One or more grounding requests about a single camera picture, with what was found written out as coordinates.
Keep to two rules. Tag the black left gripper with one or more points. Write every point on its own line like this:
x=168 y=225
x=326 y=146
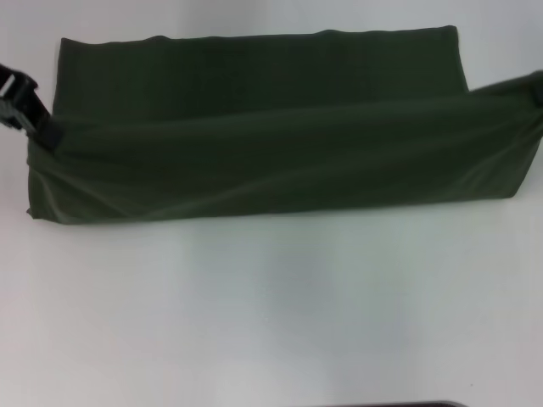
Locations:
x=15 y=99

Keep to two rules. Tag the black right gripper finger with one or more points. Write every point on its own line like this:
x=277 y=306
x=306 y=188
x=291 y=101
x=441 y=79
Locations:
x=539 y=95

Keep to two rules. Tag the dark green FREE t-shirt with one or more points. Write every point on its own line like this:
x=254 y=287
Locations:
x=275 y=148

